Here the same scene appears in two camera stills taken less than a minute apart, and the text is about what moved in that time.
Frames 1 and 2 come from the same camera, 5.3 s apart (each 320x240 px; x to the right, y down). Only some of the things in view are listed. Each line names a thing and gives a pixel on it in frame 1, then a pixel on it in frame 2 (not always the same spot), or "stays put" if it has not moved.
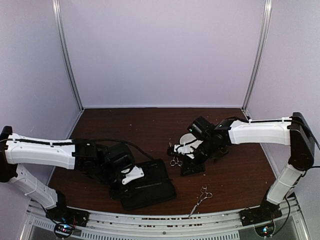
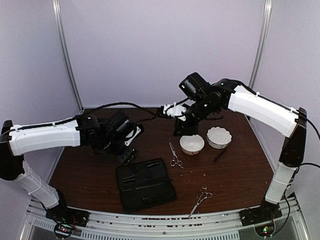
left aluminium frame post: (61, 30) stays put
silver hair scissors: (204, 195) stays put
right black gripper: (187, 164) to (187, 130)
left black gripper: (125, 192) to (125, 158)
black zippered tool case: (154, 187) stays put
